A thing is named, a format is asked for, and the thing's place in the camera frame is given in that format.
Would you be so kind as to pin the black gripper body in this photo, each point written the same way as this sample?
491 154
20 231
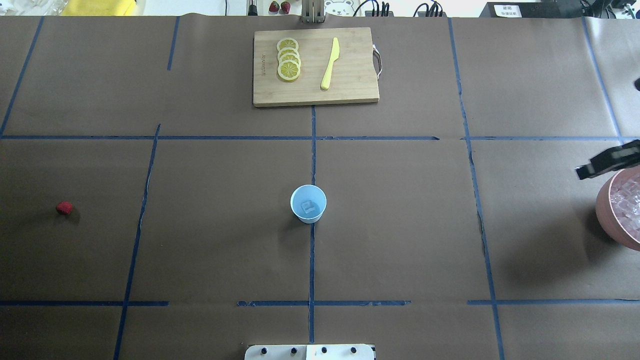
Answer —
611 161

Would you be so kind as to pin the bamboo cutting board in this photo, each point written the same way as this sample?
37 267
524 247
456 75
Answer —
354 78

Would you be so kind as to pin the lemon slice bottom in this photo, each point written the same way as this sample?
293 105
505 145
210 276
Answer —
289 71

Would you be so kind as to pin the red strawberry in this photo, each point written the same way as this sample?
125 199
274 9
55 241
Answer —
64 208

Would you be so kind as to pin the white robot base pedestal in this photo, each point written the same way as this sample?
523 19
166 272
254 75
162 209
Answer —
349 351

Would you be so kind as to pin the yellow cloth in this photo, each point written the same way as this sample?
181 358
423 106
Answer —
89 8

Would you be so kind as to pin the light blue plastic cup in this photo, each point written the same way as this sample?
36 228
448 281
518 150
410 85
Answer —
308 192

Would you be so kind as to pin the yellow plastic knife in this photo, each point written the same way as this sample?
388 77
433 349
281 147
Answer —
333 57

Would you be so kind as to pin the pink bowl of ice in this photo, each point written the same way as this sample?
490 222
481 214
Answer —
617 207

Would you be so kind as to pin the clear ice cube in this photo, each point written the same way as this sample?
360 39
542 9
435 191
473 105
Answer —
308 207

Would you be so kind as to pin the lemon slice top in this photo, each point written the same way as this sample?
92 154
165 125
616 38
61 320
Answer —
287 43

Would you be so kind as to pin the lemon slice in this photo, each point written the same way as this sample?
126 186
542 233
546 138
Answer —
287 50
290 61
289 71
287 43

